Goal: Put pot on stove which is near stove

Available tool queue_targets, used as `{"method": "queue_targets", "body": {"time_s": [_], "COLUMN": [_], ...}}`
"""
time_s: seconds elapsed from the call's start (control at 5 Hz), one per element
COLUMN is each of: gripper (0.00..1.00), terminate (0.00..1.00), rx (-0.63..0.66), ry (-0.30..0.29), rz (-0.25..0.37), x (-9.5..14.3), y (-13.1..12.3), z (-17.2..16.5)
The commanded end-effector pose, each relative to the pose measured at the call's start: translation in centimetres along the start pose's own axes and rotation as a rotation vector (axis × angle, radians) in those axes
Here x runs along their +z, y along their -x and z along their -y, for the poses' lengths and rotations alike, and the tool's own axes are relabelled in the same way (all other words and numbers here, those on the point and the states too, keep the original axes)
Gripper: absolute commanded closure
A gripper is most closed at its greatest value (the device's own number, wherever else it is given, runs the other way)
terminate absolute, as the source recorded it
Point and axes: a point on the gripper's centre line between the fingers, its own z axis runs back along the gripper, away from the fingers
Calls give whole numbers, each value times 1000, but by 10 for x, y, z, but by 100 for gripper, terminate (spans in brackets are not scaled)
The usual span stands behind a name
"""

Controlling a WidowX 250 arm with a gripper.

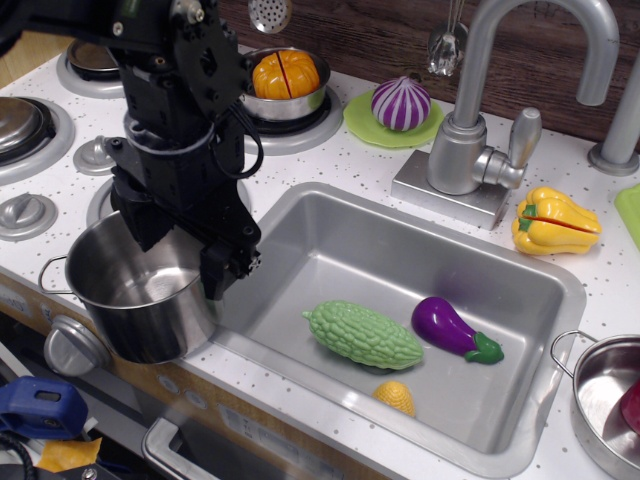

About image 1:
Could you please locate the purple striped toy onion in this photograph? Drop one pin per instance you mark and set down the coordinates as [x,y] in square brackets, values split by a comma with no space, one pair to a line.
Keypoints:
[401,104]

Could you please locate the orange toy pumpkin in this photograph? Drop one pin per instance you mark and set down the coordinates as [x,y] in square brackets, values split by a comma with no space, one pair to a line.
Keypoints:
[284,75]

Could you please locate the blue clamp tool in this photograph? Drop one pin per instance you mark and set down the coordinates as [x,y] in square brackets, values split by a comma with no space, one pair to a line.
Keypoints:
[40,408]

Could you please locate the silver oven door handle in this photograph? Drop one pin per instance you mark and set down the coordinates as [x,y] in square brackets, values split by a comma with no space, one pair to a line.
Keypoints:
[189,451]

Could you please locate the hanging perforated steel ladle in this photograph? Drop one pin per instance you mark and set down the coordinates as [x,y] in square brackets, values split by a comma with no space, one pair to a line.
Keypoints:
[270,16]

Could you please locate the green toy bitter gourd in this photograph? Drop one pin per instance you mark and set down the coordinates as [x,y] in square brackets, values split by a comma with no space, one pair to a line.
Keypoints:
[363,335]

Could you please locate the green tray edge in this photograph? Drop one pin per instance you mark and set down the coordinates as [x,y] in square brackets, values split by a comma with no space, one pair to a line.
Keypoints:
[627,203]

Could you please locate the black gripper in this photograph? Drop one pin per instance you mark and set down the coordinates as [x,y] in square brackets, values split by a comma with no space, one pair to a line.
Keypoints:
[186,175]

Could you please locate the yellow toy corn piece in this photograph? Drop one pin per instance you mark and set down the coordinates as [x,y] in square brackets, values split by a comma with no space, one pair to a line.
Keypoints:
[396,395]

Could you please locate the small steel saucepan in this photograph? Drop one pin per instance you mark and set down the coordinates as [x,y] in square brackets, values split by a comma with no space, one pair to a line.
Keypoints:
[279,110]

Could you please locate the hanging clear plastic spoon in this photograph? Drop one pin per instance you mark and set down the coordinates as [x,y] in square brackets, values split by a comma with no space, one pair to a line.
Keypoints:
[447,42]

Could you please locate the red toy in pot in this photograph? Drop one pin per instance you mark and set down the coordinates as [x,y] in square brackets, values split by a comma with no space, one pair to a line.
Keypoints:
[630,407]

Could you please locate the grey sink basin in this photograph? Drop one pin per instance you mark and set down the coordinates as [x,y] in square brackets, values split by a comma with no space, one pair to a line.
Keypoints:
[320,243]

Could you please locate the silver toy faucet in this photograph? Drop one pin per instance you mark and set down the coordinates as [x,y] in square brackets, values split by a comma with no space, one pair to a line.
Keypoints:
[462,176]

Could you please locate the steel pot at right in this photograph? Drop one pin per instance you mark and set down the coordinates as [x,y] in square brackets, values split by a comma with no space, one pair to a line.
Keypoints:
[604,372]

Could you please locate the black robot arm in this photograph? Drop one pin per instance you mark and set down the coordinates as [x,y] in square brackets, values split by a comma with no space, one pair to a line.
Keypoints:
[174,57]

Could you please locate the steel lid on left burner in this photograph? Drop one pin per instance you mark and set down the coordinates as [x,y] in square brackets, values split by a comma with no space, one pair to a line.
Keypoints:
[23,126]

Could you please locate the yellow toy bell pepper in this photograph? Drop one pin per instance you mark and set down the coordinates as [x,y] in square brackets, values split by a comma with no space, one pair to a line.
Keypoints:
[549,222]

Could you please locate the silver oven dial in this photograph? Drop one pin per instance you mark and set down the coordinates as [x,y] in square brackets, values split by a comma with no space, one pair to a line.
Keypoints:
[73,350]

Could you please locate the yellow cloth piece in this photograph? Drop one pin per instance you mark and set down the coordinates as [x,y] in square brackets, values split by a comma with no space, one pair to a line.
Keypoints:
[62,455]

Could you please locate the tall steel pot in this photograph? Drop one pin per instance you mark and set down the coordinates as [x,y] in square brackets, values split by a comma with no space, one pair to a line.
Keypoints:
[149,307]

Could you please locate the grey knob front left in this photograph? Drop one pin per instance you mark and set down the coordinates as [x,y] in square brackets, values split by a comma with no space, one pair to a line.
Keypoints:
[26,216]

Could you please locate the grey knob middle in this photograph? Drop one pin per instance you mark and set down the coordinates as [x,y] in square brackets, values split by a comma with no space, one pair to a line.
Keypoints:
[92,158]

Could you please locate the purple toy eggplant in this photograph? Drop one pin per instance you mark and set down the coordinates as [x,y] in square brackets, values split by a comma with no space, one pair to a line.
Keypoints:
[436,321]

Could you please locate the grey knob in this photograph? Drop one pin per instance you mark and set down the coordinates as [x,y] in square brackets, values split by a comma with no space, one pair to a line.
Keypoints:
[26,216]
[92,158]

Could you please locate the back right stove burner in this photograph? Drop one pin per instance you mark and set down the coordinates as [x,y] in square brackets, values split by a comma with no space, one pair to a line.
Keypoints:
[289,137]

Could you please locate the green plastic plate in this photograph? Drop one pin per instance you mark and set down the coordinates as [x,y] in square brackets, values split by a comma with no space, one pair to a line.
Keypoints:
[363,124]

